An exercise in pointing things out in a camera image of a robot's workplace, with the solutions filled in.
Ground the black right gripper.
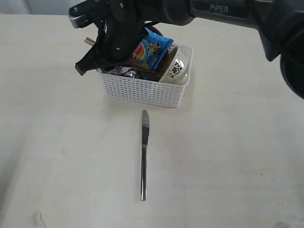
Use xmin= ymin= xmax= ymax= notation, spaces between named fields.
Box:
xmin=75 ymin=0 xmax=148 ymax=76

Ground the silver table knife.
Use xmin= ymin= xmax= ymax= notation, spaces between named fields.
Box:
xmin=141 ymin=110 xmax=150 ymax=201

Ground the white ceramic bowl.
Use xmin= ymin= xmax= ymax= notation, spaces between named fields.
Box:
xmin=159 ymin=46 xmax=189 ymax=86

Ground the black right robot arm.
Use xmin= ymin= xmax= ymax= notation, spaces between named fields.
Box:
xmin=68 ymin=0 xmax=304 ymax=97

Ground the lower wooden chopstick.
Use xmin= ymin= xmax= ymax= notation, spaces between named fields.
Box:
xmin=84 ymin=39 xmax=95 ymax=46

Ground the brown wooden plate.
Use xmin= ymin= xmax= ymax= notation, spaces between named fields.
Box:
xmin=124 ymin=26 xmax=169 ymax=75

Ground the blue chips bag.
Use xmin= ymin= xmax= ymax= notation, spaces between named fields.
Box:
xmin=131 ymin=28 xmax=174 ymax=71

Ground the white perforated plastic basket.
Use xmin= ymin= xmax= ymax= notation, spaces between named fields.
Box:
xmin=97 ymin=44 xmax=193 ymax=108

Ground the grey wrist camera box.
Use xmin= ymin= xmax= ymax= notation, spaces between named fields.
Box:
xmin=68 ymin=1 xmax=110 ymax=29

